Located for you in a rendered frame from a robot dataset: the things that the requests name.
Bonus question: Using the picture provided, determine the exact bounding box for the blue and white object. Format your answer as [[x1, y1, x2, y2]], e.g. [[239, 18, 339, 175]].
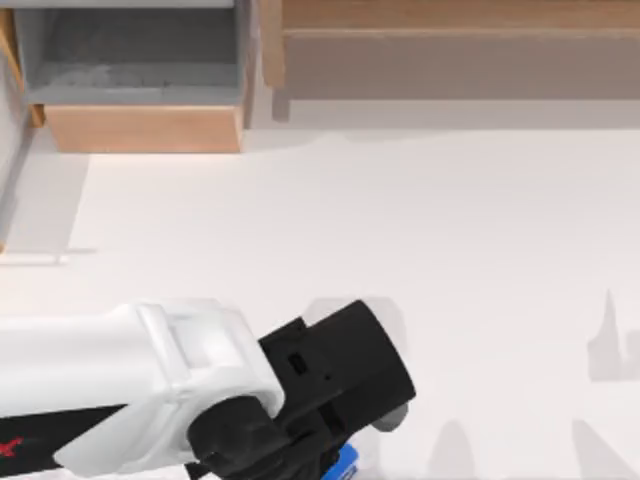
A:
[[322, 441, 361, 480]]

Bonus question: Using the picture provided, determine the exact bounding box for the pale wooden drawer front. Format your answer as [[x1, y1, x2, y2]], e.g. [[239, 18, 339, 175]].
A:
[[43, 103, 245, 154]]

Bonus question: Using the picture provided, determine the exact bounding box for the wooden open shelf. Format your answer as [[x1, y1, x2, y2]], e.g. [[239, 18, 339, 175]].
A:
[[260, 0, 640, 123]]

